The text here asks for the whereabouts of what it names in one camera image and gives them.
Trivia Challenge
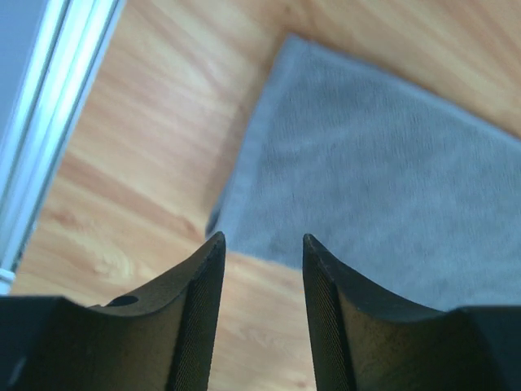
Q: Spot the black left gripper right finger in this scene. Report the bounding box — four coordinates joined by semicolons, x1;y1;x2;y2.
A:
302;235;520;390

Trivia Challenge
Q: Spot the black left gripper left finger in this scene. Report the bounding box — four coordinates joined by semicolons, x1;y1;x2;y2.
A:
1;233;226;390

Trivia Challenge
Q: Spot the grey terry towel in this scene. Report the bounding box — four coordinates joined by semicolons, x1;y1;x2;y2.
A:
206;36;520;310

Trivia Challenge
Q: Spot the aluminium frame post left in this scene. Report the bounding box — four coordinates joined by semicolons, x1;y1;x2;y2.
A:
1;1;125;295

